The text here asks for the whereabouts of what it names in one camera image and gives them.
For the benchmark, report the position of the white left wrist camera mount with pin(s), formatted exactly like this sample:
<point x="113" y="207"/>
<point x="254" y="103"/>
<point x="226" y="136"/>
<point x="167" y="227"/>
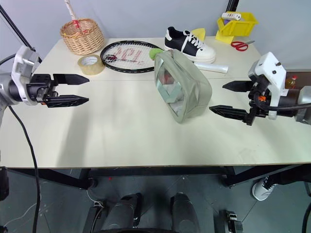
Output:
<point x="23" y="63"/>

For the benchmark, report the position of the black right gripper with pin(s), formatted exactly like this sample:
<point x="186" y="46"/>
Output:
<point x="258" y="88"/>

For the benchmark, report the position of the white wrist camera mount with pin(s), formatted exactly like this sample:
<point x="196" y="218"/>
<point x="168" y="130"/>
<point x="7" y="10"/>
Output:
<point x="23" y="63"/>
<point x="272" y="70"/>

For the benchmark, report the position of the grey-green zip pouch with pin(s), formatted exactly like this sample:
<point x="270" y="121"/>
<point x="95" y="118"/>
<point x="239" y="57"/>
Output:
<point x="192" y="80"/>

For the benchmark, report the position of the white rolled sheet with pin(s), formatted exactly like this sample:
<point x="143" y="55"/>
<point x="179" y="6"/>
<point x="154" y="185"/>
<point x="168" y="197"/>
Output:
<point x="213" y="66"/>

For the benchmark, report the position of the black table frame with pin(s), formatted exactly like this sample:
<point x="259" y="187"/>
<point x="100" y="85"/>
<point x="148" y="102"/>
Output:
<point x="60" y="178"/>

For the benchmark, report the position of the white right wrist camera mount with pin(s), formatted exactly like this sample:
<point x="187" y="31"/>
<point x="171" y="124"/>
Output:
<point x="272" y="70"/>

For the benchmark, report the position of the dark rounded robot leg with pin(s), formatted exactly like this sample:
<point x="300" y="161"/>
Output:
<point x="121" y="213"/>
<point x="184" y="213"/>

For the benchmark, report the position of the green tennis ball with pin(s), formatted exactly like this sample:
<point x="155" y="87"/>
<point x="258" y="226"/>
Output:
<point x="154" y="53"/>

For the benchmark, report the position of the purple small item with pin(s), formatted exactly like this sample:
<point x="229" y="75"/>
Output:
<point x="227" y="22"/>

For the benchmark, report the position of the black slanted pole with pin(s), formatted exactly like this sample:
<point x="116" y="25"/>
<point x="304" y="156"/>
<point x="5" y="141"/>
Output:
<point x="17" y="29"/>

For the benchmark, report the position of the woven wicker basket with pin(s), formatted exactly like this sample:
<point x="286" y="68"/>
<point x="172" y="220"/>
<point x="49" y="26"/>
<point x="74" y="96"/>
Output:
<point x="82" y="41"/>

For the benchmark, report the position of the black racket with red print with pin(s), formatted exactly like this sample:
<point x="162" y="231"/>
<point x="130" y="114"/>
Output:
<point x="126" y="54"/>

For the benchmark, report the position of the yellow oil bottle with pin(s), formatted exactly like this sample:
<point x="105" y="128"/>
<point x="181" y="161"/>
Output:
<point x="291" y="82"/>

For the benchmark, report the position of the brown packing tape roll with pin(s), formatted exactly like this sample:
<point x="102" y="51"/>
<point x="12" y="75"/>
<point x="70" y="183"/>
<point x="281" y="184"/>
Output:
<point x="91" y="66"/>

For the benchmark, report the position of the black and white sneaker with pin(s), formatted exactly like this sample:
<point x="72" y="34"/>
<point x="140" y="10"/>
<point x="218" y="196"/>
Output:
<point x="184" y="46"/>

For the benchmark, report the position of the white roll with dots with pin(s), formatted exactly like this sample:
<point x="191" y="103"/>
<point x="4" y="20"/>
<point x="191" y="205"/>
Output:
<point x="230" y="16"/>

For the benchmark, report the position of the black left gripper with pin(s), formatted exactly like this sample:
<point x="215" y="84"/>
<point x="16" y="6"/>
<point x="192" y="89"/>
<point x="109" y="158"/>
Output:
<point x="40" y="88"/>

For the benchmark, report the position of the yellow plastic bin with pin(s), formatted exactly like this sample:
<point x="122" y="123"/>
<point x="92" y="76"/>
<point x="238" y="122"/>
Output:
<point x="239" y="26"/>

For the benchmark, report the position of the yellow folded cloth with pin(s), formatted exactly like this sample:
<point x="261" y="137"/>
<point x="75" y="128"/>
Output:
<point x="200" y="32"/>

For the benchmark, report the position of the paper-wrapped stick with red band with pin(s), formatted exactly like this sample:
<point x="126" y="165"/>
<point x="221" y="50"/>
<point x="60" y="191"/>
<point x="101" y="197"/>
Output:
<point x="71" y="12"/>

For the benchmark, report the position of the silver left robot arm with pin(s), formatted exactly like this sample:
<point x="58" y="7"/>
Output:
<point x="3" y="97"/>

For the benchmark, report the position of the black upright pole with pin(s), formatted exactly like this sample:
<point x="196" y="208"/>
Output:
<point x="230" y="5"/>

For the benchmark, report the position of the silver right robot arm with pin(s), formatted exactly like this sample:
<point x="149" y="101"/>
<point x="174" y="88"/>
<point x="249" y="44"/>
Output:
<point x="303" y="97"/>

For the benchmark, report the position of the white bystander shoe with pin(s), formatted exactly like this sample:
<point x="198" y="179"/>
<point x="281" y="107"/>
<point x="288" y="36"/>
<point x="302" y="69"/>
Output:
<point x="263" y="189"/>

